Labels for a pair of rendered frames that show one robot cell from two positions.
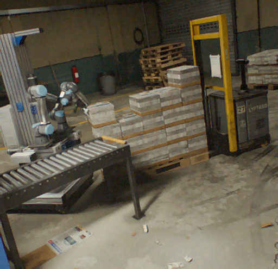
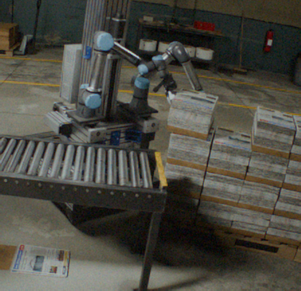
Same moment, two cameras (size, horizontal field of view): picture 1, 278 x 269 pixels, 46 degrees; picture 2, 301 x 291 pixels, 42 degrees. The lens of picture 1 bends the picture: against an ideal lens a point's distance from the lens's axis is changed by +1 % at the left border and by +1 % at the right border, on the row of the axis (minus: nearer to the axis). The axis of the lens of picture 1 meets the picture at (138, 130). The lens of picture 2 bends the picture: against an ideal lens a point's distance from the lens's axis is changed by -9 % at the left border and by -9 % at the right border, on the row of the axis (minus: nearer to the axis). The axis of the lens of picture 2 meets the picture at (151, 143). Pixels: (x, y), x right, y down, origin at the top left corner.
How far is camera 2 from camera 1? 144 cm
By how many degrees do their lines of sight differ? 27
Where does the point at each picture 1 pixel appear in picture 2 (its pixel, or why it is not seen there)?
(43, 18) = not seen: outside the picture
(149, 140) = (246, 193)
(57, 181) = (19, 188)
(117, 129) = (203, 150)
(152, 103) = (278, 138)
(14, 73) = (98, 6)
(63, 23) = not seen: outside the picture
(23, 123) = (84, 76)
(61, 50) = (263, 5)
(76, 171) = (52, 190)
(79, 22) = not seen: outside the picture
